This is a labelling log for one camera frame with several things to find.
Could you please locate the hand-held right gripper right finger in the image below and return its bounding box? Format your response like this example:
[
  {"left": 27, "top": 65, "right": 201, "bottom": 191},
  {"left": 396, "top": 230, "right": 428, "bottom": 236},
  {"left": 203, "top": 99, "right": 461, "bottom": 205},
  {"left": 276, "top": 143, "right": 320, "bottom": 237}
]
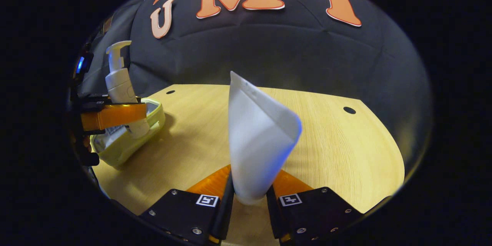
[{"left": 266, "top": 169, "right": 364, "bottom": 245}]

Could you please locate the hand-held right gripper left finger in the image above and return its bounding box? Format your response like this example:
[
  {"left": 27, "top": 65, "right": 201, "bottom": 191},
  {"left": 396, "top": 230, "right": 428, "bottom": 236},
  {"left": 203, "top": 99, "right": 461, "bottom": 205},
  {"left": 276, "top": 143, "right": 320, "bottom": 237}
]
[{"left": 139, "top": 164, "right": 235, "bottom": 245}]

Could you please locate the white pump bottle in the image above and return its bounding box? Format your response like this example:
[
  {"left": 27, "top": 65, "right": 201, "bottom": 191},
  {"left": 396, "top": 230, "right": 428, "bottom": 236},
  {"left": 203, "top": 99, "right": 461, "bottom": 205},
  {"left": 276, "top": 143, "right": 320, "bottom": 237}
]
[{"left": 105, "top": 40, "right": 151, "bottom": 139}]

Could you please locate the pale yellow suitcase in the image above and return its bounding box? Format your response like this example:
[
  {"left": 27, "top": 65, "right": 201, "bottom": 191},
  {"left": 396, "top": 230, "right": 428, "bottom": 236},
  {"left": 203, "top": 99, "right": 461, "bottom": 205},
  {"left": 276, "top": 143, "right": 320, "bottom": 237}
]
[{"left": 90, "top": 98, "right": 166, "bottom": 169}]

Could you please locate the white squeeze tube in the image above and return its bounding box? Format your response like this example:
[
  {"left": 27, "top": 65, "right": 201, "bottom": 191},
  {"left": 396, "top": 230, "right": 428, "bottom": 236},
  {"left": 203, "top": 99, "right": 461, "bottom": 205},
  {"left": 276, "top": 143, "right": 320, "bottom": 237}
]
[{"left": 228, "top": 71, "right": 303, "bottom": 206}]

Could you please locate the black backdrop cloth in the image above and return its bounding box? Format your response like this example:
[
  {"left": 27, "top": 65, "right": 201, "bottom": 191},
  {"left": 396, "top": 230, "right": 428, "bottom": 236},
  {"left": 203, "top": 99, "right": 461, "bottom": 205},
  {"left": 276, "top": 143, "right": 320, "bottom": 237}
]
[{"left": 75, "top": 0, "right": 433, "bottom": 154}]

